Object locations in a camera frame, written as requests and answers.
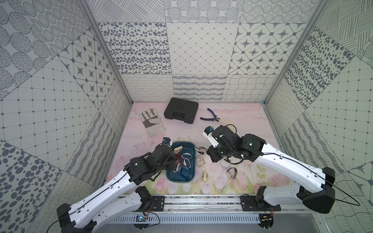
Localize blue handled pliers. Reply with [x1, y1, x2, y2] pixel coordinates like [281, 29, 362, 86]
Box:
[200, 108, 221, 122]

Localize beige strap gold watch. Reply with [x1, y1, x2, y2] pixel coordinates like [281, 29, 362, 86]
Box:
[196, 155, 206, 168]

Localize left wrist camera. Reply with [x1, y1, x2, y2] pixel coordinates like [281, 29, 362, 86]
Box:
[162, 137, 173, 147]

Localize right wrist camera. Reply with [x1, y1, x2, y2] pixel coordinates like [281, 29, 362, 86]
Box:
[203, 126, 219, 148]

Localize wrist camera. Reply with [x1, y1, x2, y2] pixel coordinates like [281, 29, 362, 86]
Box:
[203, 126, 219, 148]
[162, 137, 173, 147]

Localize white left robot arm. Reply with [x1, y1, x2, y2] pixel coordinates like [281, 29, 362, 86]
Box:
[56, 138, 179, 233]

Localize cream leather strap watch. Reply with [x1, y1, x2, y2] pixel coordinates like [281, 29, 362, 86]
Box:
[173, 146, 183, 154]

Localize black plastic tool case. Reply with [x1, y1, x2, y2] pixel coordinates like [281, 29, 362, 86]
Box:
[164, 97, 199, 124]

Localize white grey strap watch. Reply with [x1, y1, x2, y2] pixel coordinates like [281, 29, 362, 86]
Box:
[219, 159, 231, 170]

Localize blue strap watch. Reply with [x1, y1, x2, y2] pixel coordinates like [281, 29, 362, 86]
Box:
[179, 166, 192, 180]

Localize teal storage tray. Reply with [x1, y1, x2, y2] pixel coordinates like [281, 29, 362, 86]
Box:
[166, 141, 196, 183]

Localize aluminium mounting rail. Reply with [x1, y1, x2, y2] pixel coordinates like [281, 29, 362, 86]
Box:
[87, 177, 315, 215]

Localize grey work glove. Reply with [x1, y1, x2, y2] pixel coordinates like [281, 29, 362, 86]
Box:
[139, 108, 166, 137]

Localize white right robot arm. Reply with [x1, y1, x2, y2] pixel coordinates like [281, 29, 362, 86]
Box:
[203, 125, 336, 214]

